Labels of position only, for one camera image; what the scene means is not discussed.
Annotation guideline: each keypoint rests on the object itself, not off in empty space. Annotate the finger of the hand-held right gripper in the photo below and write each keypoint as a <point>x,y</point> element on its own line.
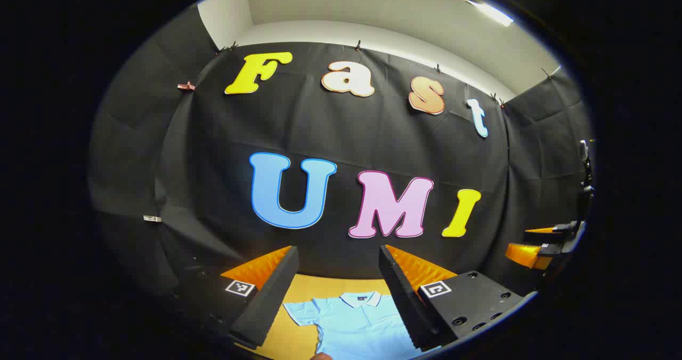
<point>549,233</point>
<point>525,255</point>

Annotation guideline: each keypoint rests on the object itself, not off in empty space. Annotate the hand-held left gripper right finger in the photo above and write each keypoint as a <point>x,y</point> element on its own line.
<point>400,301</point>

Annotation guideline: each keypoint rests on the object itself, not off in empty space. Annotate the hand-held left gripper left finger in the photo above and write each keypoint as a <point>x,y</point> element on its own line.
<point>266,301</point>

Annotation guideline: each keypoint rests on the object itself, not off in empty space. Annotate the light blue T-shirt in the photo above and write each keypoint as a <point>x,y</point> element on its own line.
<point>357,328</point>

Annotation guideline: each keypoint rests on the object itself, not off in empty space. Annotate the white cloth clip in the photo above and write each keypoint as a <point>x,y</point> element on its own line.
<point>152,219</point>

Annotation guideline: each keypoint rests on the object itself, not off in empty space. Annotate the black backdrop cloth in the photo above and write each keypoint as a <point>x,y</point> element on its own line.
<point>213,163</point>

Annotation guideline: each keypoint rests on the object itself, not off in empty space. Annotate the ceiling light strip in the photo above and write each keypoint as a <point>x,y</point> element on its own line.
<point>495,15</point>

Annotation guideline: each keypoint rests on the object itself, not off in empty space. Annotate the red cloth clip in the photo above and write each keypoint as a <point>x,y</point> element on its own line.
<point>186,86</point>

